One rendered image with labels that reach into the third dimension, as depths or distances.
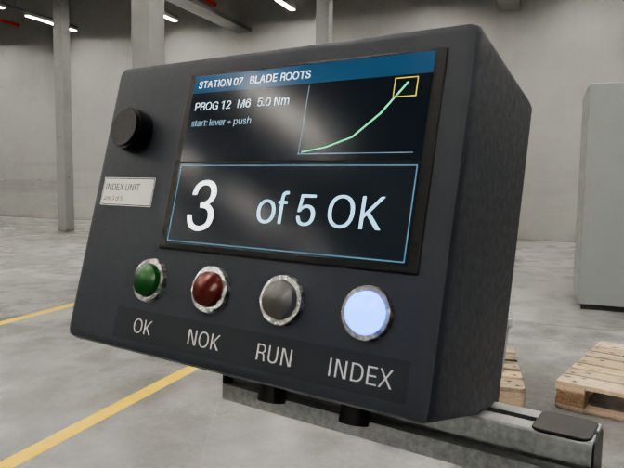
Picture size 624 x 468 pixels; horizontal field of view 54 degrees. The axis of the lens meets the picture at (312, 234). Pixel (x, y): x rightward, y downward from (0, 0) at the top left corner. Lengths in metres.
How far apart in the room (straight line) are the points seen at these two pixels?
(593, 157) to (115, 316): 5.78
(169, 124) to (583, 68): 12.56
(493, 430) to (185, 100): 0.27
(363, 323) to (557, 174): 12.44
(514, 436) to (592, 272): 5.79
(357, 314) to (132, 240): 0.17
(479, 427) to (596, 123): 5.78
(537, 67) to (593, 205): 7.10
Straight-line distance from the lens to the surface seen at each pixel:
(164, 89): 0.42
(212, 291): 0.34
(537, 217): 12.72
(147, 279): 0.38
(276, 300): 0.31
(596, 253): 6.10
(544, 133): 12.73
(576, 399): 3.50
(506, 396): 3.31
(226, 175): 0.36
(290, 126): 0.34
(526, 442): 0.34
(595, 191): 6.06
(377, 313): 0.28
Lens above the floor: 1.18
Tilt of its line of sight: 5 degrees down
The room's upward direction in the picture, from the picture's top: 1 degrees clockwise
